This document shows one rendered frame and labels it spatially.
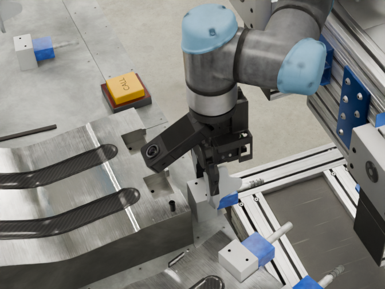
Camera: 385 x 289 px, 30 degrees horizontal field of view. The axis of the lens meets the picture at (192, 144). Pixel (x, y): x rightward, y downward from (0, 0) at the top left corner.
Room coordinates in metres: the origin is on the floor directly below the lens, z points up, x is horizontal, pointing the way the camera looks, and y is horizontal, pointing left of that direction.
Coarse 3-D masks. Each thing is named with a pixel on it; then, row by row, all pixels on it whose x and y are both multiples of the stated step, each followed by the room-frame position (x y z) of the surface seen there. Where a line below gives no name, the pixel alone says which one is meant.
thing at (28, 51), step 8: (16, 40) 1.21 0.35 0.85; (24, 40) 1.21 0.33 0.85; (32, 40) 1.23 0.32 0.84; (40, 40) 1.23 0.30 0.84; (48, 40) 1.22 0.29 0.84; (72, 40) 1.23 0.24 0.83; (16, 48) 1.19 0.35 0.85; (24, 48) 1.19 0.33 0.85; (32, 48) 1.19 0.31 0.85; (40, 48) 1.20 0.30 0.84; (48, 48) 1.20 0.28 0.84; (56, 48) 1.21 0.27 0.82; (24, 56) 1.18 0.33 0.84; (32, 56) 1.19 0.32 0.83; (40, 56) 1.19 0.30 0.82; (48, 56) 1.19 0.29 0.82; (24, 64) 1.18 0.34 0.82; (32, 64) 1.18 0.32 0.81
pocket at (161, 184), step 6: (156, 174) 0.78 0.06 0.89; (162, 174) 0.79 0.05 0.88; (168, 174) 0.79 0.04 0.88; (144, 180) 0.77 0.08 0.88; (150, 180) 0.78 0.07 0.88; (156, 180) 0.78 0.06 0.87; (162, 180) 0.79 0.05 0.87; (168, 180) 0.78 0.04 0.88; (150, 186) 0.78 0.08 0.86; (156, 186) 0.78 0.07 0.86; (162, 186) 0.77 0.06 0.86; (168, 186) 0.77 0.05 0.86; (174, 186) 0.76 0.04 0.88; (150, 192) 0.76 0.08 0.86; (156, 192) 0.76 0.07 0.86; (162, 192) 0.76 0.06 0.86; (168, 192) 0.76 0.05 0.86; (174, 192) 0.75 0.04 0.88; (156, 198) 0.75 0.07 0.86
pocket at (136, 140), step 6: (132, 132) 0.88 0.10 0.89; (138, 132) 0.89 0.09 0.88; (144, 132) 0.89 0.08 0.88; (126, 138) 0.88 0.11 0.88; (132, 138) 0.88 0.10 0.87; (138, 138) 0.89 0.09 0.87; (144, 138) 0.88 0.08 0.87; (126, 144) 0.88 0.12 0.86; (132, 144) 0.88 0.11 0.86; (138, 144) 0.88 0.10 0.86; (144, 144) 0.87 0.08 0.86; (132, 150) 0.86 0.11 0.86; (138, 150) 0.86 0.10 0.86
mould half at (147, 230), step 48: (48, 144) 0.87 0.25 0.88; (96, 144) 0.86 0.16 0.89; (0, 192) 0.75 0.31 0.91; (48, 192) 0.77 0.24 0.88; (96, 192) 0.75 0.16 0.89; (144, 192) 0.74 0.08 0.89; (0, 240) 0.65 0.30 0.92; (48, 240) 0.66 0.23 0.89; (96, 240) 0.66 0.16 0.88; (144, 240) 0.67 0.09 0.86; (192, 240) 0.70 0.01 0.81; (0, 288) 0.59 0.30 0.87; (48, 288) 0.62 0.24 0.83
